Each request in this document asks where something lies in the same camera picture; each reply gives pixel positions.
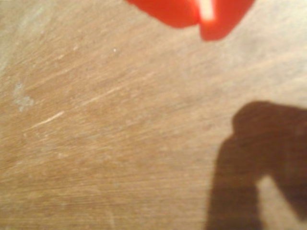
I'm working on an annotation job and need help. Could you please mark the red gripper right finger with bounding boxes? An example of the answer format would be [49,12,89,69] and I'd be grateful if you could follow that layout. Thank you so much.
[198,0,254,42]

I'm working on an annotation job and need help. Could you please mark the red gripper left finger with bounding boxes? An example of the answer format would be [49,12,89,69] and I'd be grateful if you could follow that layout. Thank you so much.
[124,0,200,29]

